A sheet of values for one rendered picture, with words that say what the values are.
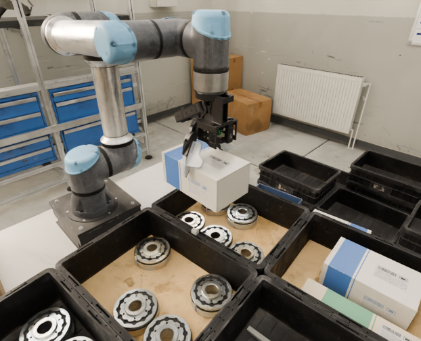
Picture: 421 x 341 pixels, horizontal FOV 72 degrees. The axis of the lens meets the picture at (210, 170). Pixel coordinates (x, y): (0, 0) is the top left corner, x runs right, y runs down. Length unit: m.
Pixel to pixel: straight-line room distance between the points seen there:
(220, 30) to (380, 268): 0.65
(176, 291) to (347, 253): 0.45
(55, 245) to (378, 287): 1.03
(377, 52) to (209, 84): 2.96
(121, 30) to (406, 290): 0.80
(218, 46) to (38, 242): 0.98
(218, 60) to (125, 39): 0.18
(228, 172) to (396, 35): 2.91
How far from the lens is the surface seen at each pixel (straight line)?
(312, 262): 0.92
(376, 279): 0.82
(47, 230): 1.32
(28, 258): 1.23
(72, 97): 2.65
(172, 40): 0.65
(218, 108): 0.63
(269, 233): 0.98
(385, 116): 3.55
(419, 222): 1.86
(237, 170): 0.69
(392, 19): 3.44
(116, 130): 1.07
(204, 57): 0.61
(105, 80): 1.02
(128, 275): 0.87
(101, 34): 0.61
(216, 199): 0.67
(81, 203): 1.13
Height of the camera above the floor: 1.48
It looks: 31 degrees down
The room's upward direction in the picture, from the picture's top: straight up
